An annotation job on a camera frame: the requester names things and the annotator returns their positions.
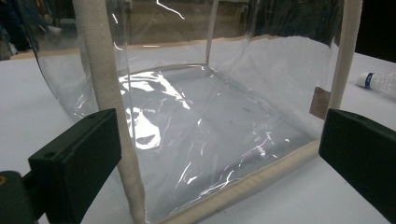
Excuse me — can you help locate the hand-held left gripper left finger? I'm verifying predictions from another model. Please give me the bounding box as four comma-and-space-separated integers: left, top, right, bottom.
27, 107, 122, 224

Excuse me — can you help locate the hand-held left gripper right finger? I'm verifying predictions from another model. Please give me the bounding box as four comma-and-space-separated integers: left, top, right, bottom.
318, 107, 396, 224

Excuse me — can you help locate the clear plastic bag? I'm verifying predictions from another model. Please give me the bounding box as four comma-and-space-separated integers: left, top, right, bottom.
18, 0, 364, 224

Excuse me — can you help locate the white shuttlecock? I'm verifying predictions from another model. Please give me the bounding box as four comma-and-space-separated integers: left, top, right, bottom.
356, 72, 396, 101

